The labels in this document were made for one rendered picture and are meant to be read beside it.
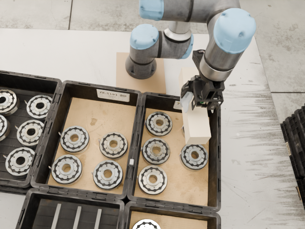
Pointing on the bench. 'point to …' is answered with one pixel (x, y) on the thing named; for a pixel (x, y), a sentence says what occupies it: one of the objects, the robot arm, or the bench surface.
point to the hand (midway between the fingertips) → (194, 102)
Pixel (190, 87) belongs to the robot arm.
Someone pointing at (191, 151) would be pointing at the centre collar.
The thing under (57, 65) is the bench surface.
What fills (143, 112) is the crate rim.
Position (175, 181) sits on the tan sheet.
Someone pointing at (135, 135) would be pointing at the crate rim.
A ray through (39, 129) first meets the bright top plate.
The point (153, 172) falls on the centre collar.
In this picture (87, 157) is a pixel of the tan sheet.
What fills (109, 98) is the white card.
